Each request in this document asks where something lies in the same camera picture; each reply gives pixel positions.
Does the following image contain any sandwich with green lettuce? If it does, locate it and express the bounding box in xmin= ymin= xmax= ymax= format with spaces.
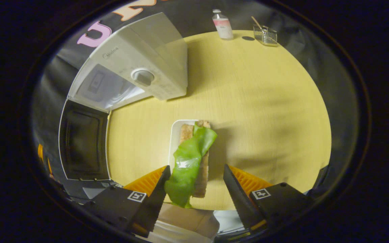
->
xmin=164 ymin=120 xmax=218 ymax=209

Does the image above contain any small wire basket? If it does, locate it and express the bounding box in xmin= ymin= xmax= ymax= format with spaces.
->
xmin=253 ymin=25 xmax=278 ymax=47

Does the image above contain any small bottle with pink label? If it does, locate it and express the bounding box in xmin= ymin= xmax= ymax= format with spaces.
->
xmin=212 ymin=9 xmax=234 ymax=40

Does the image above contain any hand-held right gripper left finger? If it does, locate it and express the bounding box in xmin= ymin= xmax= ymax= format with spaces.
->
xmin=85 ymin=165 xmax=171 ymax=238

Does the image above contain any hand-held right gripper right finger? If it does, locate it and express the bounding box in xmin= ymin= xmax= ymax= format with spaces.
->
xmin=223 ymin=164 xmax=313 ymax=233

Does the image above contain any white microwave oven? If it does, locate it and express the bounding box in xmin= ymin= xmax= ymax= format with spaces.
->
xmin=58 ymin=12 xmax=188 ymax=181

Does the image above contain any black backdrop cloth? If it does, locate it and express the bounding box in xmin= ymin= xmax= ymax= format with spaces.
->
xmin=32 ymin=0 xmax=357 ymax=203

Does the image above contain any white rectangular tray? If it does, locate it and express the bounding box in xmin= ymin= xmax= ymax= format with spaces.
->
xmin=168 ymin=119 xmax=200 ymax=169

